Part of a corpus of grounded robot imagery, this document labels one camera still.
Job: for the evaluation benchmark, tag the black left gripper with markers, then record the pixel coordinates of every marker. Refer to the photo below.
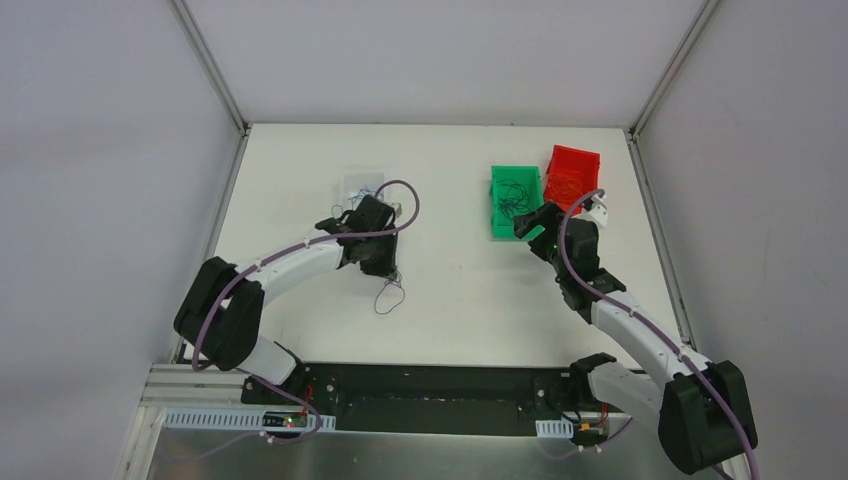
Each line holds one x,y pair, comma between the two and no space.
379,258

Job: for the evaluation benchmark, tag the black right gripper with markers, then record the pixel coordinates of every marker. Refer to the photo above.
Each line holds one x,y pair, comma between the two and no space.
530,223

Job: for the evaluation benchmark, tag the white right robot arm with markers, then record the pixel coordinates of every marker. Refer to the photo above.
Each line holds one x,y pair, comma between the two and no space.
700,409

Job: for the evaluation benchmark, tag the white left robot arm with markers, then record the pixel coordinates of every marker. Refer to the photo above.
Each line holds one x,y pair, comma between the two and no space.
228,336

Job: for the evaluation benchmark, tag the green plastic bin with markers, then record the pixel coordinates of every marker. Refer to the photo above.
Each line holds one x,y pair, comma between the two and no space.
514,191

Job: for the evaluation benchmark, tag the red plastic bin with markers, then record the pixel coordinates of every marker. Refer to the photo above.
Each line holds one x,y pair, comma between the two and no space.
570,174

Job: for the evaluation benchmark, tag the clear plastic bin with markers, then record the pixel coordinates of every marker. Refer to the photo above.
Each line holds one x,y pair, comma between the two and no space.
356,184

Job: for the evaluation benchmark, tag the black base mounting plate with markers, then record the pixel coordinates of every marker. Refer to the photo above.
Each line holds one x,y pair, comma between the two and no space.
429,399

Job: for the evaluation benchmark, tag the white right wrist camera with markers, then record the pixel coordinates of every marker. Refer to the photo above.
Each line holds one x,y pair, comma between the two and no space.
597,211

